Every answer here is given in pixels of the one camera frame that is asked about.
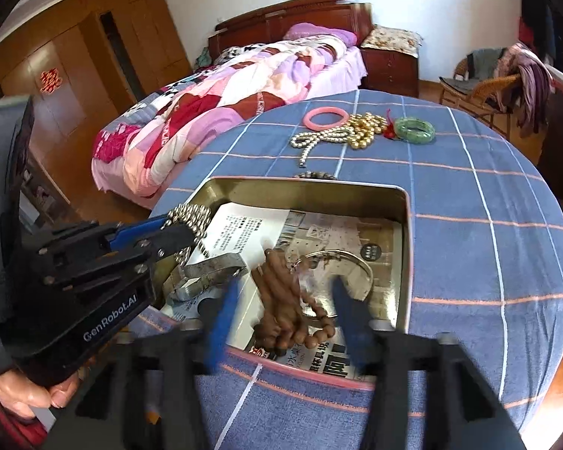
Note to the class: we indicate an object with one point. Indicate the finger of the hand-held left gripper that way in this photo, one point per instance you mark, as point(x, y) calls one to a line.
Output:
point(169, 243)
point(131, 235)

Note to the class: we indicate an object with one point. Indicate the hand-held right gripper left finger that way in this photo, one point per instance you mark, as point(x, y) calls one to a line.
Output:
point(220, 328)

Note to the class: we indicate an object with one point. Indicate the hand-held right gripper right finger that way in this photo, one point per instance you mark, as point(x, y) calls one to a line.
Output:
point(352, 328)

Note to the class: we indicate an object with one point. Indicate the pink tin box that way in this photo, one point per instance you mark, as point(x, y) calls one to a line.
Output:
point(403, 253)

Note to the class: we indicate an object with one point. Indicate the pink bangle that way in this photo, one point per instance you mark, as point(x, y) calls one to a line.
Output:
point(309, 124)

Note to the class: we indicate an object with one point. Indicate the red tassel knot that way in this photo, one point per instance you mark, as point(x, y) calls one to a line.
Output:
point(390, 132)

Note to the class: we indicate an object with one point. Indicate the green jade bangle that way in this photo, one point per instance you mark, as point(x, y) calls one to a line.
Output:
point(403, 133)

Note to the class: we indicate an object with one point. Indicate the person's left hand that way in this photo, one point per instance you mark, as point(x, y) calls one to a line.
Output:
point(23, 393)

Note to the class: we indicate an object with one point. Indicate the silver bangle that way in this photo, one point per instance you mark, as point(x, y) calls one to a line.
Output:
point(363, 267)

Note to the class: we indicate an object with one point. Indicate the patchwork quilt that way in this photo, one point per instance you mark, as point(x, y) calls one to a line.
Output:
point(216, 98)

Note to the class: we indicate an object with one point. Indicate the dark red clothing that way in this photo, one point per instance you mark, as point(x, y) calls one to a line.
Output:
point(9, 431)

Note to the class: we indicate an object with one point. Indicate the red paper decoration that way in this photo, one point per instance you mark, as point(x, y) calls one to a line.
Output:
point(50, 82)

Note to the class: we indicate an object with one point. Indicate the green bag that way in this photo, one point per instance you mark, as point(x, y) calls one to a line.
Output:
point(201, 58)

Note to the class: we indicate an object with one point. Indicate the wooden wardrobe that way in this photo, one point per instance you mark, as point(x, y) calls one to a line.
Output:
point(136, 23)

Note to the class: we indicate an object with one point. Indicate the wooden bed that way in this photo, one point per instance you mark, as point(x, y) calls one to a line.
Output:
point(262, 23)

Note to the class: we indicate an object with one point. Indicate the purple pillow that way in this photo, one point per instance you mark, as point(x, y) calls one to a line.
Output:
point(309, 33)

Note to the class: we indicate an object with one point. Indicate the wooden nightstand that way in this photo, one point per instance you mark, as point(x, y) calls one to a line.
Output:
point(389, 70)

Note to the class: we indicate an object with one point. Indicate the dark wooden desk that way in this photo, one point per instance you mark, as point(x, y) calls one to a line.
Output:
point(558, 150)

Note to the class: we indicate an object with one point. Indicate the wicker chair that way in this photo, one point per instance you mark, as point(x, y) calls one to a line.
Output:
point(478, 86)

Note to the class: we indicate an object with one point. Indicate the floral cushion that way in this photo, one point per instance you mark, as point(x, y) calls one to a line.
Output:
point(389, 37)

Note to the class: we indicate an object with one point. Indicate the grey garment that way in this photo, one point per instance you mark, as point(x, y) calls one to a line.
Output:
point(485, 61)

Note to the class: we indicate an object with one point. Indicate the purple garment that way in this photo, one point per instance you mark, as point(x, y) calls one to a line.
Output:
point(530, 79)

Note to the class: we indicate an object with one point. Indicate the black hanging coat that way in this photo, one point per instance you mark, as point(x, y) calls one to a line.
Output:
point(535, 14)

